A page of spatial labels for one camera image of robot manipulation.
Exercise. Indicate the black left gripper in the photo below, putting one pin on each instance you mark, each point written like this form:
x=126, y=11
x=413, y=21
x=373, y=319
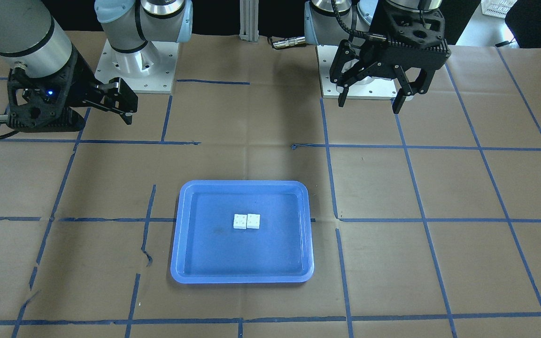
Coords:
x=369, y=65

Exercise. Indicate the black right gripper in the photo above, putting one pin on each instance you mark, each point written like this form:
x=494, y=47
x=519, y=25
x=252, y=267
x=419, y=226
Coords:
x=81, y=85

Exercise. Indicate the white block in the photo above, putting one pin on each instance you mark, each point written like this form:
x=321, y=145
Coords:
x=253, y=221
x=239, y=221

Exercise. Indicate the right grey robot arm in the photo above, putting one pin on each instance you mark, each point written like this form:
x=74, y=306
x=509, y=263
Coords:
x=29, y=33

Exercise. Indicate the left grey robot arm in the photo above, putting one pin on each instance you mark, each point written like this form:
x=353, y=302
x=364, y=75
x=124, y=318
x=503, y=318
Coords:
x=321, y=27

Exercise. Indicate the blue plastic tray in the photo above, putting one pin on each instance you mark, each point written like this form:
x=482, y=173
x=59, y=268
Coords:
x=208, y=250

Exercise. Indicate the aluminium frame post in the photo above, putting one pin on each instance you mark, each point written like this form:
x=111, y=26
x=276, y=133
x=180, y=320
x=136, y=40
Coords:
x=248, y=15

